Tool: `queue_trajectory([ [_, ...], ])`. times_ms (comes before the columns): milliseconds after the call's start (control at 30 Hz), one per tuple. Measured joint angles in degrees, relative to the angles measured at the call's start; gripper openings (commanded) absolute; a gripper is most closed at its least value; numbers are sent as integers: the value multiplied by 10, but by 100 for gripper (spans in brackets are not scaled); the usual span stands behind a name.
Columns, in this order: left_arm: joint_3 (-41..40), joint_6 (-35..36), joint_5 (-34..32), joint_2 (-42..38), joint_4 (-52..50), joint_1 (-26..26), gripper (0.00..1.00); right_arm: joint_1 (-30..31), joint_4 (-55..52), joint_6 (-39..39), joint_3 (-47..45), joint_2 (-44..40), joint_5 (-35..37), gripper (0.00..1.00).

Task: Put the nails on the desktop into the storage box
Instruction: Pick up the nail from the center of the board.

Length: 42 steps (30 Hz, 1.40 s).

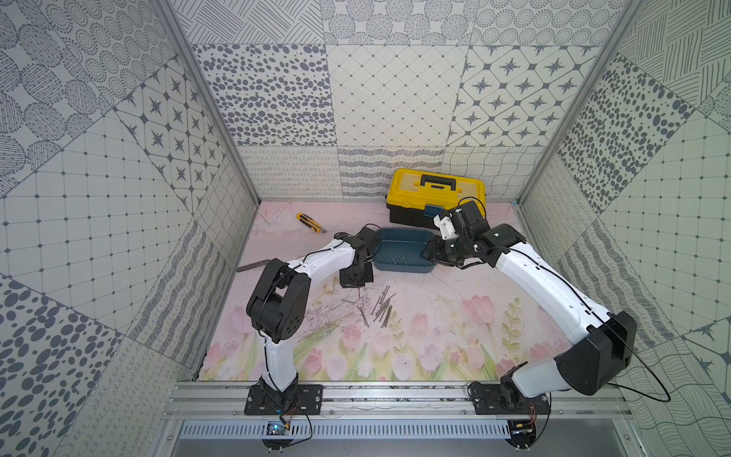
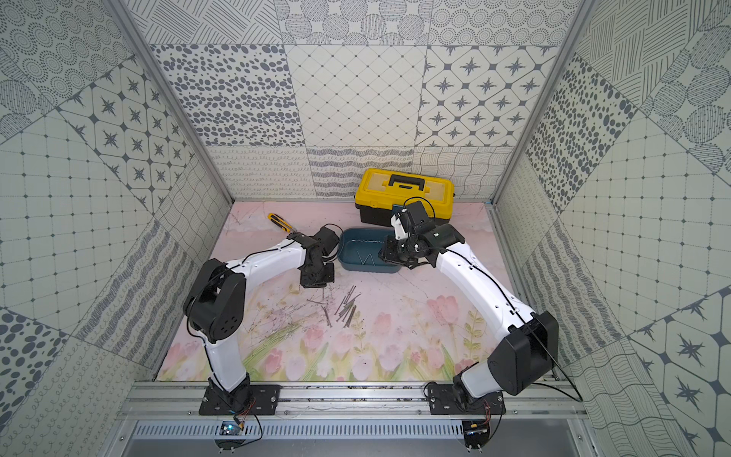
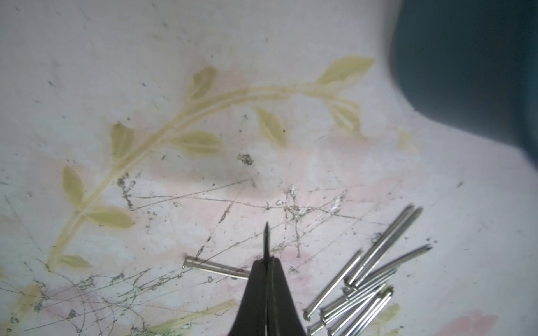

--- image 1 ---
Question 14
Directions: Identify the steel nail pile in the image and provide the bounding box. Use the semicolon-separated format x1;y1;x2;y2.
357;306;370;328
371;286;395;322
381;305;393;328

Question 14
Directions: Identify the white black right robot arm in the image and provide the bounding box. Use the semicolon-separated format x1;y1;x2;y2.
422;200;637;402

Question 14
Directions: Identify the steel nail pile right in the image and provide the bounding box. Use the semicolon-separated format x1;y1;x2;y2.
381;305;393;328

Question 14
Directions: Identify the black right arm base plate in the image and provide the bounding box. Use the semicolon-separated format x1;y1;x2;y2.
466;382;550;416

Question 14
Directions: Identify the steel nail pile left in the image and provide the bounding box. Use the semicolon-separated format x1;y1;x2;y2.
357;306;370;328

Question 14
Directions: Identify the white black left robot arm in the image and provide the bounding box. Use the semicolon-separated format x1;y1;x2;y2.
246;225;380;409

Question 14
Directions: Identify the yellow black toolbox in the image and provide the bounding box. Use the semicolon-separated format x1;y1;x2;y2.
386;169;485;230

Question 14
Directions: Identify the yellow black utility knife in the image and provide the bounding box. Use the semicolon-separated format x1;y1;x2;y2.
296;213;327;233

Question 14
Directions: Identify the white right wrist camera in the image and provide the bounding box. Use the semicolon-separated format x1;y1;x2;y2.
433;215;459;241

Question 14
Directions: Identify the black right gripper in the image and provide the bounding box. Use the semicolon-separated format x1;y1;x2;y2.
419;234;472;268

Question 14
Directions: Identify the teal plastic storage box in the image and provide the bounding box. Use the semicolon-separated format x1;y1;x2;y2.
373;228;435;273

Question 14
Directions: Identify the steel nail pile middle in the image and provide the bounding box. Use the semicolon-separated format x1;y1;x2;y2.
371;286;395;322

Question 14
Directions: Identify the white perforated cable duct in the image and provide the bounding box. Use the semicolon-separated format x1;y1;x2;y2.
179;419;510;440

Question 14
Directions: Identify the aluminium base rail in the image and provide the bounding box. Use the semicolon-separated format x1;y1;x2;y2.
162;382;632;421

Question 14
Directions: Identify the dark metal hex key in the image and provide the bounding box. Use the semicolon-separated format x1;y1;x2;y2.
235;259;270;273

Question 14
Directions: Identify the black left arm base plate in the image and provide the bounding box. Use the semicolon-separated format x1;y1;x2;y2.
245;381;324;416

